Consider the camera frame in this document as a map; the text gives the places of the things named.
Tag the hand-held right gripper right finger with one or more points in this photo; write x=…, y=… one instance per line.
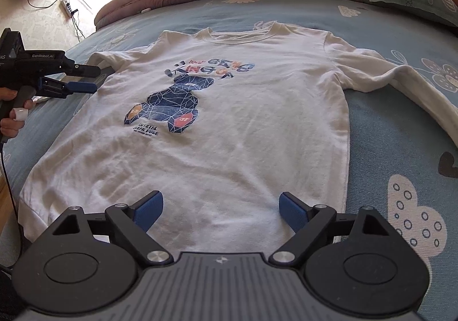
x=291, y=212

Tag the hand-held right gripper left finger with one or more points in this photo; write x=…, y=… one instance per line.
x=150, y=210

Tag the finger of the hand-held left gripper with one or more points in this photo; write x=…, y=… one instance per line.
x=89, y=69
x=82, y=87

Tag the white long-sleeve printed shirt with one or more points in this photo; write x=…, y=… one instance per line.
x=232, y=163

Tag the person's left hand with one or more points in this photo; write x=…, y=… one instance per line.
x=7, y=126

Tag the white power strip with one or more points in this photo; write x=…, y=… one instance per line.
x=66, y=7

